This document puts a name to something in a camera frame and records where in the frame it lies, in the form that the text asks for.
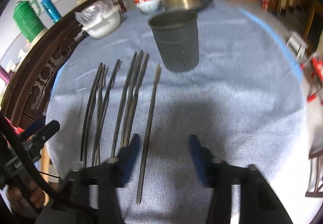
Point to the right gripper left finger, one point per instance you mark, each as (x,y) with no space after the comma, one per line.
(117,175)

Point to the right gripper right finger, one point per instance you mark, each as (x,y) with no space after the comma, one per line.
(212,175)

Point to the dark grey utensil holder cup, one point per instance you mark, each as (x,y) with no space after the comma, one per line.
(176,36)

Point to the dark carved wooden chair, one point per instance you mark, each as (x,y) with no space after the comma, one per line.
(29,89)

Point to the grey table cloth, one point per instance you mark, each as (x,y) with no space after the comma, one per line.
(243,100)

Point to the green thermos jug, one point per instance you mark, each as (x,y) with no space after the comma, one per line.
(26,16)

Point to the blue thermos jug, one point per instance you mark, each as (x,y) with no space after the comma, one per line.
(51,10)

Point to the white pot with plastic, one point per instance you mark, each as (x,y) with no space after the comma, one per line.
(99,19)

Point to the white small stool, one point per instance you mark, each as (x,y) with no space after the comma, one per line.
(296,42)

